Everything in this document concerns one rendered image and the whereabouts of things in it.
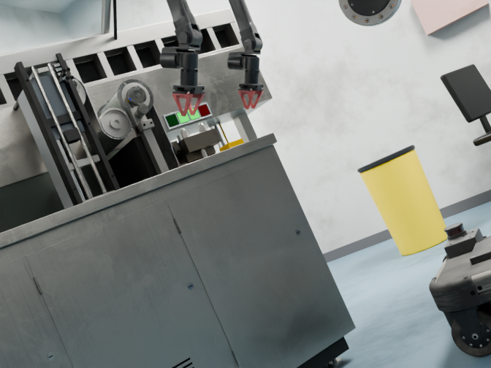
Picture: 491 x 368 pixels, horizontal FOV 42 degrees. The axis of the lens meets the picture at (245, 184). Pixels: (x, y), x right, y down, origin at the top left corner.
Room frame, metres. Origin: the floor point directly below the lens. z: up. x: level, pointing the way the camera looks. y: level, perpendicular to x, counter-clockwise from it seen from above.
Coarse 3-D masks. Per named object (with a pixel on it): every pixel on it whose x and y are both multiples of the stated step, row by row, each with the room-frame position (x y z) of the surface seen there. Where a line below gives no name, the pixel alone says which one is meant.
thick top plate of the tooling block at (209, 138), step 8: (192, 136) 2.52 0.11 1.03; (200, 136) 2.54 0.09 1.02; (208, 136) 2.56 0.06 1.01; (216, 136) 2.58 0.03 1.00; (184, 144) 2.50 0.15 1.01; (192, 144) 2.51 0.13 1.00; (200, 144) 2.53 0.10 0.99; (208, 144) 2.55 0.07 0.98; (216, 144) 2.61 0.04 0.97; (184, 152) 2.52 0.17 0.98; (192, 152) 2.52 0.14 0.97
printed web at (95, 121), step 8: (80, 80) 2.36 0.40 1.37; (88, 96) 2.37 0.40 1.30; (88, 104) 2.38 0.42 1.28; (112, 104) 2.51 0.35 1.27; (120, 104) 2.45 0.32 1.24; (88, 112) 2.41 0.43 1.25; (128, 112) 2.44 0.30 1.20; (96, 120) 2.37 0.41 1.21; (96, 128) 2.39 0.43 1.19; (104, 136) 2.38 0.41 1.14; (88, 144) 2.50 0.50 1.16; (104, 144) 2.44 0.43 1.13; (112, 144) 2.44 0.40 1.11; (64, 152) 2.34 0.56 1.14; (72, 152) 2.28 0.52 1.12; (104, 152) 2.52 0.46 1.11; (80, 184) 2.32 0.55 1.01
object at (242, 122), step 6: (246, 114) 3.33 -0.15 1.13; (234, 120) 3.34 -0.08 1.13; (240, 120) 3.31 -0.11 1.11; (246, 120) 3.32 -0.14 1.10; (240, 126) 3.32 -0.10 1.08; (246, 126) 3.32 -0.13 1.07; (252, 126) 3.34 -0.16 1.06; (240, 132) 3.33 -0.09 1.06; (246, 132) 3.31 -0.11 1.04; (252, 132) 3.33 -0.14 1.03; (246, 138) 3.31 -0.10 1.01; (252, 138) 3.32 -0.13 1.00
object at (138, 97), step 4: (132, 88) 2.44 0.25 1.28; (140, 88) 2.46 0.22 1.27; (128, 92) 2.43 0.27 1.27; (132, 92) 2.44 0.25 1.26; (136, 92) 2.45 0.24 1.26; (140, 92) 2.46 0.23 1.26; (144, 92) 2.46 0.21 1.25; (128, 96) 2.43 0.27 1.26; (132, 96) 2.43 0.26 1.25; (136, 96) 2.44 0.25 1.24; (140, 96) 2.46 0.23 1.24; (144, 96) 2.46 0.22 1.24; (132, 100) 2.43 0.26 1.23; (136, 100) 2.44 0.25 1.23; (140, 100) 2.45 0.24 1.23; (144, 100) 2.46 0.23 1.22; (136, 104) 2.45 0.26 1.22
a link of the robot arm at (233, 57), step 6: (246, 42) 2.47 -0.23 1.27; (252, 42) 2.46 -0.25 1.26; (246, 48) 2.47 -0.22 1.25; (252, 48) 2.47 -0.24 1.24; (234, 54) 2.53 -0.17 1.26; (240, 54) 2.52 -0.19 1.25; (258, 54) 2.52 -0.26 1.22; (228, 60) 2.54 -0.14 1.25; (234, 60) 2.53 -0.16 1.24; (240, 60) 2.52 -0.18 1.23; (228, 66) 2.55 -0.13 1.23; (234, 66) 2.53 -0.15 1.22; (240, 66) 2.53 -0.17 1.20
